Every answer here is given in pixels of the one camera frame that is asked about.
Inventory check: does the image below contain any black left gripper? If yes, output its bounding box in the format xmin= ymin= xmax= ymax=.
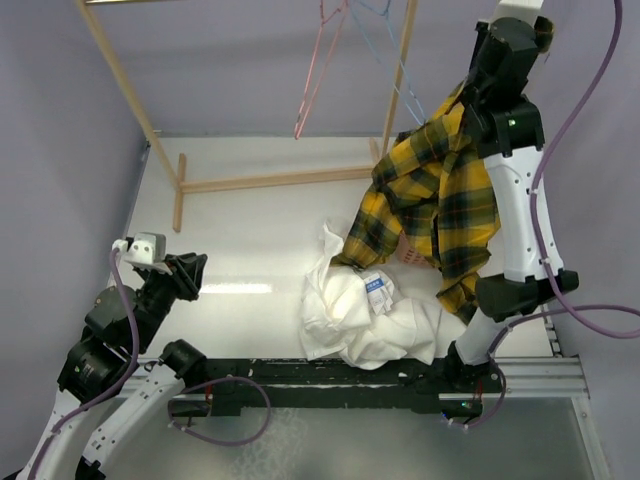
xmin=132 ymin=250 xmax=208 ymax=350

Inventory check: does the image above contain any white collared shirt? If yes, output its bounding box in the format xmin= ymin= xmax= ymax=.
xmin=299 ymin=220 xmax=442 ymax=370

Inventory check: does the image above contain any yellow plaid flannel shirt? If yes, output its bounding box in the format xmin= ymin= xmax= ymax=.
xmin=331 ymin=86 xmax=500 ymax=323

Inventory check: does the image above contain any light blue wire hanger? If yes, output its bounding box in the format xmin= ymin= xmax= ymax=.
xmin=350 ymin=1 xmax=427 ymax=124

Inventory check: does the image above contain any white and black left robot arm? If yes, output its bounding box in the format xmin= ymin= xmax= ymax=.
xmin=13 ymin=253 xmax=207 ymax=479

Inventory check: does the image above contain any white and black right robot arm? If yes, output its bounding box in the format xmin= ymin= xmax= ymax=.
xmin=442 ymin=7 xmax=579 ymax=391

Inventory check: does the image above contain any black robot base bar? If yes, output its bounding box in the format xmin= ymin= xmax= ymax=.
xmin=161 ymin=340 xmax=504 ymax=418

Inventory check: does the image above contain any wooden clothes rack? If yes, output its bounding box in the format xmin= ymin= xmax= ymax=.
xmin=76 ymin=1 xmax=418 ymax=232

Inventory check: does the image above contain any pink plastic laundry basket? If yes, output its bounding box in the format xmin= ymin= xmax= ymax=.
xmin=395 ymin=231 xmax=438 ymax=269

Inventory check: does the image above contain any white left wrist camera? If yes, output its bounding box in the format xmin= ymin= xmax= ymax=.
xmin=112 ymin=232 xmax=171 ymax=275

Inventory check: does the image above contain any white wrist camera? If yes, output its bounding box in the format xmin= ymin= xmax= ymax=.
xmin=112 ymin=232 xmax=171 ymax=275
xmin=489 ymin=0 xmax=544 ymax=26

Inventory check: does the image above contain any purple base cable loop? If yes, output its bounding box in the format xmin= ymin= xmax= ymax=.
xmin=167 ymin=374 xmax=274 ymax=446

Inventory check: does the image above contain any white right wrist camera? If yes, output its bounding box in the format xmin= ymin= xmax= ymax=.
xmin=489 ymin=0 xmax=544 ymax=26

